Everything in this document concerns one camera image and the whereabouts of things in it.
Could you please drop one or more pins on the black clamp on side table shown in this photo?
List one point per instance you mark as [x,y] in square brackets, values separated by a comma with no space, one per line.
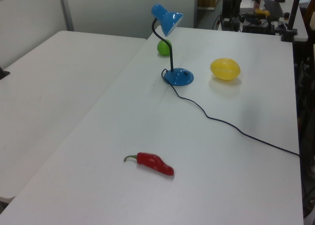
[3,73]

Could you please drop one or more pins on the blue desk lamp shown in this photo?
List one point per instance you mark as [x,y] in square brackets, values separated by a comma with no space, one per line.
[179,77]

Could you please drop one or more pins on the green apple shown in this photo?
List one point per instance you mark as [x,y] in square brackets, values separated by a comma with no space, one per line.
[162,49]

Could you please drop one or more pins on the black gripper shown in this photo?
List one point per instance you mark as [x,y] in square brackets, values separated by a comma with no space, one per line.
[231,6]

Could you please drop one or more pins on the white side table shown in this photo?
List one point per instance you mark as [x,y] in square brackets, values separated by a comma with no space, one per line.
[49,87]

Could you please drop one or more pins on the grey partition post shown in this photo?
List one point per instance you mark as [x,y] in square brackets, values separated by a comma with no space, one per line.
[66,9]

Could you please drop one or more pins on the black pole with clamp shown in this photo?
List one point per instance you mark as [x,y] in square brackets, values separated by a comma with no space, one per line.
[293,15]

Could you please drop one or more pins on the yellow object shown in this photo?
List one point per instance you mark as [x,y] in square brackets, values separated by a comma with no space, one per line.
[262,12]

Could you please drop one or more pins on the black keyboard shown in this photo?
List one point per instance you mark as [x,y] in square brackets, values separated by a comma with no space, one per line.
[273,8]

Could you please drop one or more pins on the red chili pepper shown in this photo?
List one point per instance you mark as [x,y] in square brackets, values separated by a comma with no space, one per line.
[152,161]

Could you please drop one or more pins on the yellow melon fruit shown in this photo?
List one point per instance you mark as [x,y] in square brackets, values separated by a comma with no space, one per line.
[225,69]

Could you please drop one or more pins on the black equipment box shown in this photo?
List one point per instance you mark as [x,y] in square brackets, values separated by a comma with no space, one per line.
[258,26]

